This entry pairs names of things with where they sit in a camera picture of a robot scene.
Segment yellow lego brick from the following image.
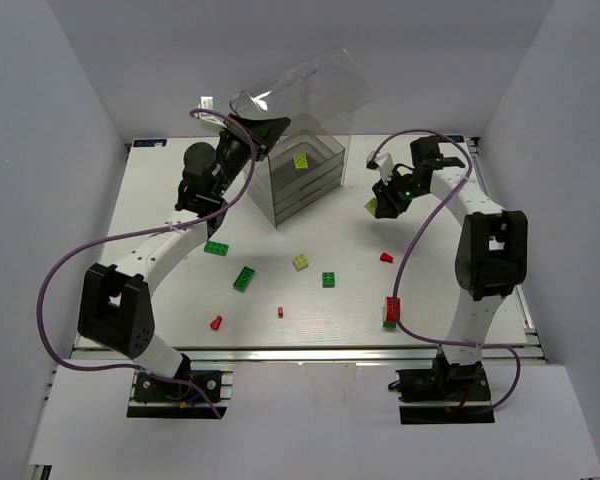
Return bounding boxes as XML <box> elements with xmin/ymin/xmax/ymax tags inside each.
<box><xmin>293</xmin><ymin>153</ymin><xmax>309</xmax><ymax>170</ymax></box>
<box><xmin>365</xmin><ymin>198</ymin><xmax>377</xmax><ymax>216</ymax></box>
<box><xmin>292</xmin><ymin>254</ymin><xmax>309</xmax><ymax>271</ymax></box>

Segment clear acrylic cover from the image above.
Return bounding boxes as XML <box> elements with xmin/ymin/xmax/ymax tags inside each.
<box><xmin>228</xmin><ymin>47</ymin><xmax>374</xmax><ymax>229</ymax></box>

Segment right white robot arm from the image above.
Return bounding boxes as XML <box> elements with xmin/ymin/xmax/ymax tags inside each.
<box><xmin>366</xmin><ymin>134</ymin><xmax>528</xmax><ymax>367</ymax></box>

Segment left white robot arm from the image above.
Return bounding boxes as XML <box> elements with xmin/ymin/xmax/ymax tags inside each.
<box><xmin>78</xmin><ymin>114</ymin><xmax>291</xmax><ymax>381</ymax></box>

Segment grey stacked drawer trays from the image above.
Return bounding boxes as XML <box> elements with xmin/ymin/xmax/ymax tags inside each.
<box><xmin>247</xmin><ymin>130</ymin><xmax>346</xmax><ymax>227</ymax></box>

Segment red cone lego right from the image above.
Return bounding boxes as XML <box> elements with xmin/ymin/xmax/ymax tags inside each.
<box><xmin>380</xmin><ymin>252</ymin><xmax>394</xmax><ymax>263</ymax></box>

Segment red cone lego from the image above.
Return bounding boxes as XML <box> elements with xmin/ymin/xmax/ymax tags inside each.
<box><xmin>210</xmin><ymin>315</ymin><xmax>223</xmax><ymax>331</ymax></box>
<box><xmin>380</xmin><ymin>252</ymin><xmax>394</xmax><ymax>263</ymax></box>

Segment right blue label sticker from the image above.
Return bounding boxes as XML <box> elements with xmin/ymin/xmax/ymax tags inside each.
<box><xmin>442</xmin><ymin>134</ymin><xmax>465</xmax><ymax>143</ymax></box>

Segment blue label sticker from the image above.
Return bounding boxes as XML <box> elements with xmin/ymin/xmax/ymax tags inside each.
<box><xmin>132</xmin><ymin>139</ymin><xmax>167</xmax><ymax>148</ymax></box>
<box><xmin>442</xmin><ymin>134</ymin><xmax>465</xmax><ymax>143</ymax></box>

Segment green lego brick left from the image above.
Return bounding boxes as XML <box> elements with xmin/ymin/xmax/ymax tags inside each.
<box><xmin>204</xmin><ymin>241</ymin><xmax>230</xmax><ymax>256</ymax></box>

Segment left blue label sticker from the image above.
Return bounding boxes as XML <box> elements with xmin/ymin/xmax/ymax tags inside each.
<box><xmin>132</xmin><ymin>139</ymin><xmax>167</xmax><ymax>148</ymax></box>

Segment green lego brick square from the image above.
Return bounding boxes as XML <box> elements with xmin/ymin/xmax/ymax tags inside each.
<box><xmin>322</xmin><ymin>272</ymin><xmax>336</xmax><ymax>288</ymax></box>

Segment green lego brick long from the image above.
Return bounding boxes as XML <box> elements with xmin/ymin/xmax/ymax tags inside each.
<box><xmin>233</xmin><ymin>266</ymin><xmax>255</xmax><ymax>293</ymax></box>

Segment red white green lego stack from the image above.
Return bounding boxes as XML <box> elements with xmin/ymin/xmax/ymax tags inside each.
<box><xmin>383</xmin><ymin>296</ymin><xmax>401</xmax><ymax>329</ymax></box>

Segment red cone lego left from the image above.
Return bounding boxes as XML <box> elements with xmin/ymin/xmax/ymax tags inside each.
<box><xmin>210</xmin><ymin>315</ymin><xmax>223</xmax><ymax>331</ymax></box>

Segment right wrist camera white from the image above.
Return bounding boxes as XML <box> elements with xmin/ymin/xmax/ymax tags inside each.
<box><xmin>366</xmin><ymin>152</ymin><xmax>394</xmax><ymax>185</ymax></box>

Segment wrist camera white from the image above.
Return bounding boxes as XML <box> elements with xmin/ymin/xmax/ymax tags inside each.
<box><xmin>197</xmin><ymin>96</ymin><xmax>231</xmax><ymax>131</ymax></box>
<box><xmin>366</xmin><ymin>152</ymin><xmax>394</xmax><ymax>185</ymax></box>

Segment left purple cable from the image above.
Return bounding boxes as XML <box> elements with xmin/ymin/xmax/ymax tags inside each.
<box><xmin>36</xmin><ymin>107</ymin><xmax>257</xmax><ymax>419</ymax></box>

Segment purple cable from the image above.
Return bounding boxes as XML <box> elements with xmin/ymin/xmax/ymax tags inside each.
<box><xmin>367</xmin><ymin>130</ymin><xmax>522</xmax><ymax>412</ymax></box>
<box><xmin>36</xmin><ymin>107</ymin><xmax>257</xmax><ymax>419</ymax></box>

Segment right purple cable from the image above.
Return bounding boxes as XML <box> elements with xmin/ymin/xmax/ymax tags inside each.
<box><xmin>367</xmin><ymin>130</ymin><xmax>522</xmax><ymax>412</ymax></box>

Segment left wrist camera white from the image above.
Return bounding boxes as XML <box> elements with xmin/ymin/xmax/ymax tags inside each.
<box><xmin>197</xmin><ymin>96</ymin><xmax>231</xmax><ymax>131</ymax></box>

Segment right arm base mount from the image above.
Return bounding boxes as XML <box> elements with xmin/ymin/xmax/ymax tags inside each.
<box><xmin>387</xmin><ymin>355</ymin><xmax>495</xmax><ymax>425</ymax></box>

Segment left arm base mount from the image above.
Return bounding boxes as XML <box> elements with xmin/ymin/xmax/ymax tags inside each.
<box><xmin>126</xmin><ymin>362</ymin><xmax>233</xmax><ymax>420</ymax></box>

